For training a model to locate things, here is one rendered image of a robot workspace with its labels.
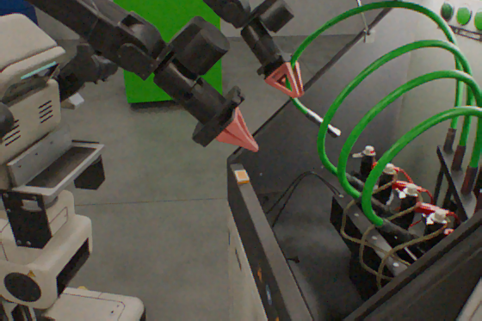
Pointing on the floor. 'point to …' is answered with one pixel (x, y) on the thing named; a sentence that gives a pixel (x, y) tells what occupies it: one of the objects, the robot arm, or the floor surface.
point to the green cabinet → (159, 19)
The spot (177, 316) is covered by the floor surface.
